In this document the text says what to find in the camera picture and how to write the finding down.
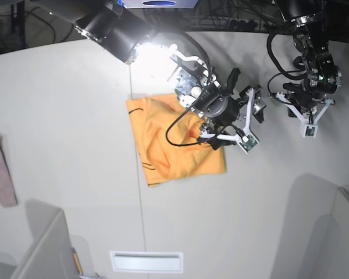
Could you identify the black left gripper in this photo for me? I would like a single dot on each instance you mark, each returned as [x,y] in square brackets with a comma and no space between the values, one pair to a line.
[302,96]

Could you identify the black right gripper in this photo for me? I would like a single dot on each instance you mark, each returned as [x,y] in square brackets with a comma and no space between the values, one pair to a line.
[216,103]

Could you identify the orange yellow T-shirt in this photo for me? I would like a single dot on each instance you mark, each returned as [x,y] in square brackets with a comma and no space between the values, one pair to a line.
[165,136]

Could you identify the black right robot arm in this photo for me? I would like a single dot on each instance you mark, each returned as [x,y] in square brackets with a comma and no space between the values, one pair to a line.
[130,38]

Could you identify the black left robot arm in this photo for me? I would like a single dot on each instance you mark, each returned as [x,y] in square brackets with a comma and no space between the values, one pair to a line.
[319,76]

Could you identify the purple box with blue oval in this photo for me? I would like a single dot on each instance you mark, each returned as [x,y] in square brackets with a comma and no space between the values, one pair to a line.
[141,4]

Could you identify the white paper label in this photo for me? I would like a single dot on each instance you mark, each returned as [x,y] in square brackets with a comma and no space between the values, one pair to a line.
[147,262]

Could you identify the orange pencil in bin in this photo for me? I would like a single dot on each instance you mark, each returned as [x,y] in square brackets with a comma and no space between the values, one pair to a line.
[77,262]

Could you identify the grey left bin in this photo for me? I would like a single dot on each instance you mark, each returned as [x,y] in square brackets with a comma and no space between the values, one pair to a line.
[51,253]

